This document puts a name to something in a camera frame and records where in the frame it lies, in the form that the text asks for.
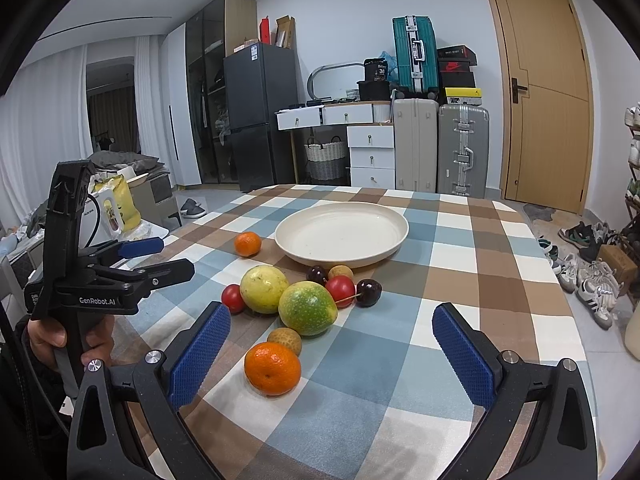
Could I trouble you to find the large orange mandarin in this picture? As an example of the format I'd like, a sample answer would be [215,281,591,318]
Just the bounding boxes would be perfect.
[244,341,302,396]

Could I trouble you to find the red cherry tomato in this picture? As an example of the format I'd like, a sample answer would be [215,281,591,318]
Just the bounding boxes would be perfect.
[220,284,246,315]
[326,275,356,309]

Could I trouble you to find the brown longan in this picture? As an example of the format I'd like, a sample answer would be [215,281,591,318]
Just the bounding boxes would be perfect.
[267,327,303,356]
[328,264,354,281]

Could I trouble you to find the small orange mandarin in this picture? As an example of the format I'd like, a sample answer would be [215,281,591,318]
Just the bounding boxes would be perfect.
[233,232,262,258]

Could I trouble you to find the dark cherry with stem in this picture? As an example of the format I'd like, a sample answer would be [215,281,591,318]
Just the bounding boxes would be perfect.
[336,278,383,309]

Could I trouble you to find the green yellow passion fruit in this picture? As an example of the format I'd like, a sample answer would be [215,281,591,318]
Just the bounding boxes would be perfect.
[278,281,337,337]

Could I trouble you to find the dark cherry small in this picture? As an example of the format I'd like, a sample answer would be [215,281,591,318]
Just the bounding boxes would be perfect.
[306,266,329,286]

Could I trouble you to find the person's left hand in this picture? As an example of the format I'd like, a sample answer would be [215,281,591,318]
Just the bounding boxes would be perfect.
[25,313,116,372]

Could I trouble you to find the yellow bag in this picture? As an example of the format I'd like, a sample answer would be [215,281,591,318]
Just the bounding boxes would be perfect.
[93,174,141,233]

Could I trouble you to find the grey slippers on floor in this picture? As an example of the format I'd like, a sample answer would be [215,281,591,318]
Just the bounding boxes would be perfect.
[180,198,207,219]

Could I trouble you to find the checkered tablecloth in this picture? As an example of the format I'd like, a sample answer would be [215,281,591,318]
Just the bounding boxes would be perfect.
[114,184,590,479]

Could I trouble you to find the shoes on floor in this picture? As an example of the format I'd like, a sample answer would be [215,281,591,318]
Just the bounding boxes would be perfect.
[537,221,637,330]

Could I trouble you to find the cream round plate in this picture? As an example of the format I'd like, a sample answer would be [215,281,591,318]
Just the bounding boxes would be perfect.
[273,202,409,269]

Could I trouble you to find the woven laundry basket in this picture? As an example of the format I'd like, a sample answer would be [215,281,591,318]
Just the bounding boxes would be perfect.
[305,136,348,182]

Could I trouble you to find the black refrigerator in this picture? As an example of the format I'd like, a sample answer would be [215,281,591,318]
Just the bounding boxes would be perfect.
[224,42,298,192]

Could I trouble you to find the silver aluminium suitcase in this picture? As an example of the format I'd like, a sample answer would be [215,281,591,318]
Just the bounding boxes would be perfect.
[437,104,489,198]

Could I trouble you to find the beige suitcase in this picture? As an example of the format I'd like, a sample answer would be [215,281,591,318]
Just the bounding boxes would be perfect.
[393,99,438,193]

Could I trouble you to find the dark glass cabinet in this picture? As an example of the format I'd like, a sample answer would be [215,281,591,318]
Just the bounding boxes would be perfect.
[186,0,257,184]

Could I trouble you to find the white drawer desk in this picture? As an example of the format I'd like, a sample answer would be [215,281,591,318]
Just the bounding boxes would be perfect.
[276,101,396,190]

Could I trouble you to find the yellow black box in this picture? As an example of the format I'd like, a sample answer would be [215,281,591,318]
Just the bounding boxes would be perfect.
[445,87,483,106]

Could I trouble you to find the wooden door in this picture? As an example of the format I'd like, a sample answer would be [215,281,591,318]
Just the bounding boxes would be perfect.
[488,0,593,214]

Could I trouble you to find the black storage box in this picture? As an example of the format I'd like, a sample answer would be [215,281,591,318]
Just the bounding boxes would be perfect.
[358,58,390,102]

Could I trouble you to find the stack of shoe boxes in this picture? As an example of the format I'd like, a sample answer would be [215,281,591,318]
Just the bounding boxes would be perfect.
[437,44,477,88]

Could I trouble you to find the teal suitcase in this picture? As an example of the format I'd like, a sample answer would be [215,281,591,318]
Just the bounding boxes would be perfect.
[393,15,439,94]

